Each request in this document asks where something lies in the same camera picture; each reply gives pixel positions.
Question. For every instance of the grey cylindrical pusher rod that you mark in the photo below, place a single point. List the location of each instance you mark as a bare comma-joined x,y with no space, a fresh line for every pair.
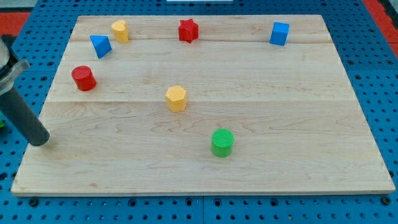
18,112

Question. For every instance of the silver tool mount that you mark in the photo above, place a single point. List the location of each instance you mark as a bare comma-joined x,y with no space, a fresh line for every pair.
11,67

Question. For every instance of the green cylinder block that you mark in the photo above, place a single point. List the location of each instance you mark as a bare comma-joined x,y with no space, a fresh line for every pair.
222,141

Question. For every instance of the wooden board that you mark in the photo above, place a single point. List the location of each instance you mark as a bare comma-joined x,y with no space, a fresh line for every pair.
298,127

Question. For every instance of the red cylinder block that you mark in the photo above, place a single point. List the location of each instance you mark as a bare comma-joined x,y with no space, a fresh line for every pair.
83,78

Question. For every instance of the blue triangle block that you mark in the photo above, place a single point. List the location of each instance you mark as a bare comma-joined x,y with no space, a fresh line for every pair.
101,45

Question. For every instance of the yellow heart block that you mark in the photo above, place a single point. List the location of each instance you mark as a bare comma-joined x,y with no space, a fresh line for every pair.
120,31

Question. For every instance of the yellow hexagon block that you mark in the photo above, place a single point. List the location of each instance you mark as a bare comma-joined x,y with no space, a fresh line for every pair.
176,98

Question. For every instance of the red star block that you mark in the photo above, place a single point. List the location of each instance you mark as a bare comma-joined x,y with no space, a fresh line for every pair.
188,30

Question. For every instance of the blue cube block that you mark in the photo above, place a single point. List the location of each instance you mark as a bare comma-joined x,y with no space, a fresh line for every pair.
279,33

